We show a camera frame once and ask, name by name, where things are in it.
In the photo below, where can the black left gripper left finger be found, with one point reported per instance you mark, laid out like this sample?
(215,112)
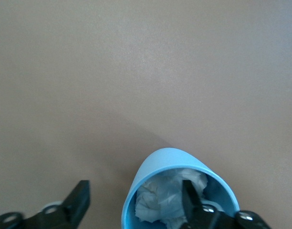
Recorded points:
(74,205)

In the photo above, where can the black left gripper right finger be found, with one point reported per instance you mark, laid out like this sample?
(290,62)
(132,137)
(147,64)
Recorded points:
(191,200)

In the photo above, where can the white paper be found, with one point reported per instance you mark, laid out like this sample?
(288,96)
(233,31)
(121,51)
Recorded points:
(155,202)

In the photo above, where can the blue cup holding paper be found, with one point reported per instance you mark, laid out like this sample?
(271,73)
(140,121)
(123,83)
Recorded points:
(165,159)

